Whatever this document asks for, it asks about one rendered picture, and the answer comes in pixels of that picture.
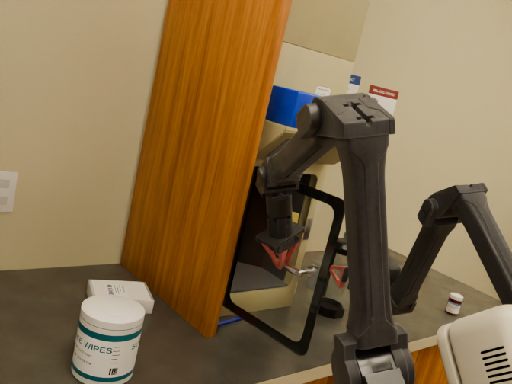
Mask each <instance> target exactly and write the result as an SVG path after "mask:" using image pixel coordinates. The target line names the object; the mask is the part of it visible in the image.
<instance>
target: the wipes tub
mask: <svg viewBox="0 0 512 384"><path fill-rule="evenodd" d="M144 316H145V309H144V308H143V306H142V305H141V304H139V303H138V302H137V301H135V300H133V299H130V298H127V297H125V296H118V295H112V294H103V295H96V296H91V297H89V298H87V299H86V300H84V301H83V303H82V307H81V311H80V316H79V320H78V329H77V334H76V339H75V347H74V352H73V357H72V374H73V376H74V377H75V378H76V379H77V380H79V381H80V382H83V383H84V384H124V383H125V382H127V381H128V380H129V379H130V378H131V376H132V374H133V370H134V366H135V362H136V355H137V351H138V347H139V340H140V336H141V332H142V325H143V321H144Z"/></svg>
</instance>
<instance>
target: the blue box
mask: <svg viewBox="0 0 512 384"><path fill-rule="evenodd" d="M314 97H320V95H316V94H311V93H308V92H304V91H299V90H295V89H291V88H284V87H281V86H277V85H273V87H272V91H271V95H270V101H269V104H268V108H267V114H266V117H265V119H266V120H270V121H273V122H275V123H279V124H282V125H284V126H288V127H292V128H297V125H296V114H297V113H298V112H299V110H300V109H301V108H302V106H303V105H304V104H311V103H312V99H313V98H314Z"/></svg>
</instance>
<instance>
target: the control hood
mask: <svg viewBox="0 0 512 384"><path fill-rule="evenodd" d="M297 131H298V129H297V128H292V127H288V126H284V125H282V124H279V123H275V122H273V121H270V120H266V119H265V121H264V126H263V130H262V134H261V140H260V143H259V147H258V153H257V157H256V158H268V157H266V156H267V155H268V154H269V153H271V152H272V151H273V150H275V148H276V147H278V146H279V145H280V144H281V143H282V142H284V141H285V140H286V139H291V138H292V137H293V135H294V134H295V133H296V132H297ZM339 161H340V159H339V155H338V151H337V148H336V147H334V148H333V149H332V150H330V151H329V152H327V153H326V154H325V155H323V156H322V157H321V158H320V159H319V160H318V161H316V162H315V163H319V164H326V165H335V164H337V163H338V162H339Z"/></svg>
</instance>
